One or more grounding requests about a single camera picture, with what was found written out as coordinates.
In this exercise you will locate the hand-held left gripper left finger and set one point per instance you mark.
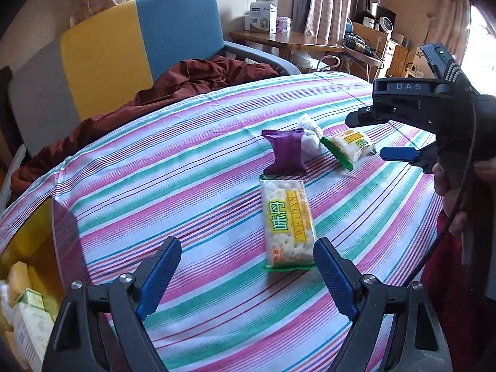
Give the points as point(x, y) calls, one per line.
point(161, 275)

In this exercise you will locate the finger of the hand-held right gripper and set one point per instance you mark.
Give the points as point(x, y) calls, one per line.
point(399, 152)
point(362, 116)

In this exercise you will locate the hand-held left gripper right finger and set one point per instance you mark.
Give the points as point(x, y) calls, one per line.
point(335, 279)

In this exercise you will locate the small rice cracker packet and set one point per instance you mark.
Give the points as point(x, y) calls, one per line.
point(350, 147)

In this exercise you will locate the large rice cracker packet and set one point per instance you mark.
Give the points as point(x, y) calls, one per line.
point(286, 224)

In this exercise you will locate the purple snack packet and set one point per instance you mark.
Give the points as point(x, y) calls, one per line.
point(286, 151)

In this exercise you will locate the yellow storage box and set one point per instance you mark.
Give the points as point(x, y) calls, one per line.
point(38, 236)

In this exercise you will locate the person's right hand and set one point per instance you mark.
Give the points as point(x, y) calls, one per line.
point(484, 193)

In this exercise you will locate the crumpled clear plastic bag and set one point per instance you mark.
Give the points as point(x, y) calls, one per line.
point(309, 135)

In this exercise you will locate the pale side curtain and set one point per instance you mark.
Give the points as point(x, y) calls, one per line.
point(449, 23)

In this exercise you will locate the wooden side desk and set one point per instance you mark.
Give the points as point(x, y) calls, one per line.
point(286, 40)

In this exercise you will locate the striped bed sheet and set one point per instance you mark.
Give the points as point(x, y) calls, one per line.
point(193, 162)

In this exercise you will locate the beige patterned curtain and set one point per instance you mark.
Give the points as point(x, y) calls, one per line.
point(329, 4)

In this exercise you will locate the small pink box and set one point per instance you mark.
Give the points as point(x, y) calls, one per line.
point(283, 25)

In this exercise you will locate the person's dark red garment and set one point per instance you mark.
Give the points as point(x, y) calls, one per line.
point(465, 298)

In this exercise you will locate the white blue appliance carton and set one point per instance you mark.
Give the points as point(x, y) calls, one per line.
point(261, 17)

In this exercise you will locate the maroon blanket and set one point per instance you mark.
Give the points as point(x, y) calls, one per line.
point(193, 77)

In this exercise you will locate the blue yellow grey sofa chair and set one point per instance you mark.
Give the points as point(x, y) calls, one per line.
point(174, 27)

